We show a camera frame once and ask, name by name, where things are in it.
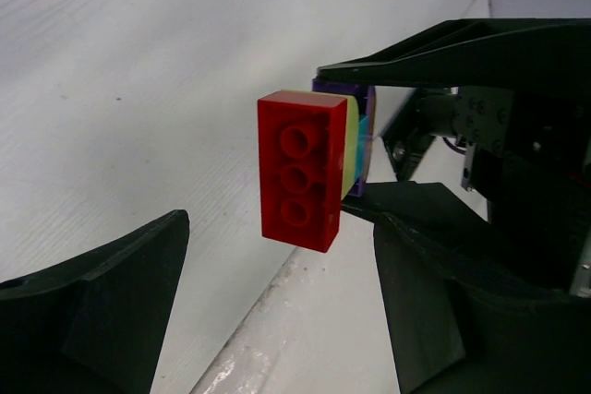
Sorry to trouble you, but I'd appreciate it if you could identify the red long lego brick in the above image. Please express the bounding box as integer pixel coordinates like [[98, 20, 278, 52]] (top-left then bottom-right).
[[257, 90, 348, 253]]

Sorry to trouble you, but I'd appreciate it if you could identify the purple oval lego piece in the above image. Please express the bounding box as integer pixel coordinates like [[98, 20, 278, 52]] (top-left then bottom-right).
[[312, 78, 376, 197]]

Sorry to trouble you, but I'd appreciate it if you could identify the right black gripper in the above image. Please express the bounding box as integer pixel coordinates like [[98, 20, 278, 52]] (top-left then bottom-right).
[[317, 18, 590, 292]]

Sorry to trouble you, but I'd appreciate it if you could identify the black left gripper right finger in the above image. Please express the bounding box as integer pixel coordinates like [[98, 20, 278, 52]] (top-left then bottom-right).
[[374, 215, 590, 393]]

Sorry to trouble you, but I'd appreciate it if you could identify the teal pink lego brick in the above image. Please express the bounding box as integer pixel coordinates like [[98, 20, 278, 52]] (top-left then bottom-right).
[[355, 114, 372, 181]]

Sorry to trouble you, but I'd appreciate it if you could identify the yellow green lego brick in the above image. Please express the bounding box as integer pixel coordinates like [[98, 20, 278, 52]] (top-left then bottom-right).
[[341, 96, 359, 198]]

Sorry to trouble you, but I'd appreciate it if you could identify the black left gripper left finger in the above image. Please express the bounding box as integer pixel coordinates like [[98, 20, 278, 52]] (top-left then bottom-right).
[[1, 209, 189, 393]]

